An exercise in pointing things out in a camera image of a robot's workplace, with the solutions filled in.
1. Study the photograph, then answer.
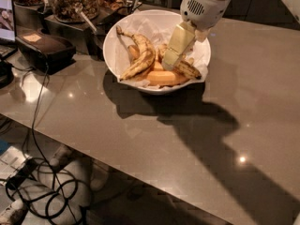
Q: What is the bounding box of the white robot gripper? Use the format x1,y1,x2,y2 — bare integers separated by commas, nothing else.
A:
162,0,226,70

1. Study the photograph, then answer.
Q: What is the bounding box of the spotted banana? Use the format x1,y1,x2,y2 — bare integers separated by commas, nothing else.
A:
157,43,202,80
116,25,156,81

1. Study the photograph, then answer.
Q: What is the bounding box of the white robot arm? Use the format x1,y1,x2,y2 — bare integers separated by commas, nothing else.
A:
163,0,300,70

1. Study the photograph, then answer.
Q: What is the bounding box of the yellow banana at bottom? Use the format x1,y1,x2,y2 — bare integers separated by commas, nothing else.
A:
146,70,188,86

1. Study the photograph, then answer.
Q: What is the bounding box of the white bowl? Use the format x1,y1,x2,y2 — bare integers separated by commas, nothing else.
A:
102,9,212,96

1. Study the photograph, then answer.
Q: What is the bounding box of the black tray with snacks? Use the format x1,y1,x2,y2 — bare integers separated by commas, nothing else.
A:
98,0,142,25

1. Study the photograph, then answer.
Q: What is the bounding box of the black rounded case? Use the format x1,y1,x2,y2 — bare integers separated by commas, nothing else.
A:
16,29,76,75

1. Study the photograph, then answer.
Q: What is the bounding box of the printed paper on floor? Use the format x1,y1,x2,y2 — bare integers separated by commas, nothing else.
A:
0,146,30,185

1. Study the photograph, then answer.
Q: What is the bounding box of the black cable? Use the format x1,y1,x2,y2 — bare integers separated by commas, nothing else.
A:
5,61,95,225

